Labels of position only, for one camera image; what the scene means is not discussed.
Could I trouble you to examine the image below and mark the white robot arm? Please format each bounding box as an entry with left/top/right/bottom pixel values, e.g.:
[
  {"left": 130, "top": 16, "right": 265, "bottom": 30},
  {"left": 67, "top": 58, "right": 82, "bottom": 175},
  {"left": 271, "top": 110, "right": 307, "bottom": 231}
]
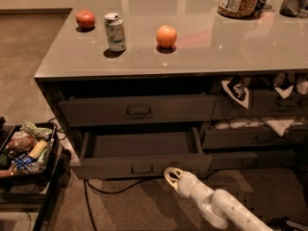
[{"left": 164, "top": 167, "right": 273, "bottom": 231}]

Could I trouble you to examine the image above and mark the black tray of snacks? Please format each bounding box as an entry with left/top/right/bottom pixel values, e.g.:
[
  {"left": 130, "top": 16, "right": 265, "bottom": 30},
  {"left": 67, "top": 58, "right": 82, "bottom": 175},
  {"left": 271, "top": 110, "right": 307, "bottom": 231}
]
[{"left": 0, "top": 121, "right": 57, "bottom": 185}]

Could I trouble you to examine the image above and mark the white napkin in drawer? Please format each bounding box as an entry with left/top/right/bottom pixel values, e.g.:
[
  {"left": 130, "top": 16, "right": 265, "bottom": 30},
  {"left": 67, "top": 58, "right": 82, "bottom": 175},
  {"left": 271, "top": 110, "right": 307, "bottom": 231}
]
[{"left": 262, "top": 116, "right": 295, "bottom": 137}]

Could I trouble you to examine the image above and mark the red apple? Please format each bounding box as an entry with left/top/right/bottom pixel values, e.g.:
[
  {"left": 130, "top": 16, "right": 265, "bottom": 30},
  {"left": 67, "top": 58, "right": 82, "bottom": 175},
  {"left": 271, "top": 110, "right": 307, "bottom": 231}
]
[{"left": 75, "top": 10, "right": 95, "bottom": 29}]

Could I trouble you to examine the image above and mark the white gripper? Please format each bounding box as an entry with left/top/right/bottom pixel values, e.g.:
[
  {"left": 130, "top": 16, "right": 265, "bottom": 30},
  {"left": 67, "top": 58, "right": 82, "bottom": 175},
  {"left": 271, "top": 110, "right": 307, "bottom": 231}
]
[{"left": 164, "top": 167, "right": 214, "bottom": 202}]

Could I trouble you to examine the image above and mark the black floor cable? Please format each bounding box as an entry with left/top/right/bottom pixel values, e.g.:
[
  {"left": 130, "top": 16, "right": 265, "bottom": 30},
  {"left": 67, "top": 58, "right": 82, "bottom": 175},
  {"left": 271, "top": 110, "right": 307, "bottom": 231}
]
[{"left": 83, "top": 169, "right": 222, "bottom": 231}]

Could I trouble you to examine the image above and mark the grey drawer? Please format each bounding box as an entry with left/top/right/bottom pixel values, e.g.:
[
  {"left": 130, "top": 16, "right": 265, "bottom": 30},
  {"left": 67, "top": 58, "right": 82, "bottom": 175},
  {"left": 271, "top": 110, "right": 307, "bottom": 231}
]
[
  {"left": 59, "top": 93, "right": 217, "bottom": 127},
  {"left": 71, "top": 128, "right": 212, "bottom": 179},
  {"left": 209, "top": 149, "right": 308, "bottom": 170},
  {"left": 212, "top": 90, "right": 308, "bottom": 119},
  {"left": 202, "top": 127, "right": 308, "bottom": 149}
]

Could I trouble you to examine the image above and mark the large snack jar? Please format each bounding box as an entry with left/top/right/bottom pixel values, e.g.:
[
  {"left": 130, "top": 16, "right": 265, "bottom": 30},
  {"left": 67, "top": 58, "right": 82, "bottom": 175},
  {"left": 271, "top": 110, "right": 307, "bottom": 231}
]
[{"left": 218, "top": 0, "right": 258, "bottom": 18}]

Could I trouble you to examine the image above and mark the grey counter cabinet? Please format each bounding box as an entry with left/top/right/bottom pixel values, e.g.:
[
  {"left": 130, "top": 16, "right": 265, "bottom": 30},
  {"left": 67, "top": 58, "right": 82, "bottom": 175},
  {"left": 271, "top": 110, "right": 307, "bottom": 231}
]
[{"left": 34, "top": 0, "right": 308, "bottom": 178}]

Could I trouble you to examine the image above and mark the dark glass container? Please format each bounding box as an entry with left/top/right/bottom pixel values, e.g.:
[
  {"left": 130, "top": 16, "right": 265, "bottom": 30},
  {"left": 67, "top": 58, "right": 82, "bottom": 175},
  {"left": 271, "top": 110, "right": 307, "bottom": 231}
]
[{"left": 279, "top": 0, "right": 308, "bottom": 18}]

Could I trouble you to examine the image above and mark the orange fruit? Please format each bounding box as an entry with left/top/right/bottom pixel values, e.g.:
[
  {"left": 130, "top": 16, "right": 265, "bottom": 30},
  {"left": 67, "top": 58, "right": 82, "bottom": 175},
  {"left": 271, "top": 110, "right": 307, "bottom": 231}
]
[{"left": 156, "top": 25, "right": 177, "bottom": 48}]

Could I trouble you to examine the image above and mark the black white snack bag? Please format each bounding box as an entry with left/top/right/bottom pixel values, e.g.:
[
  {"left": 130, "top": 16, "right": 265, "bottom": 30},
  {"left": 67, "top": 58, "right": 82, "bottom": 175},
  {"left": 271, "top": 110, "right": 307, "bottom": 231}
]
[{"left": 221, "top": 75, "right": 249, "bottom": 109}]

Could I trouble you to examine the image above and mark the green white soda can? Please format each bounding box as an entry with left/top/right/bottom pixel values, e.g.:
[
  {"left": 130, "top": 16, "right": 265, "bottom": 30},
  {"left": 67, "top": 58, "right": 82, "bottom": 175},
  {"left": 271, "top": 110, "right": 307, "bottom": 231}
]
[{"left": 104, "top": 13, "right": 126, "bottom": 52}]

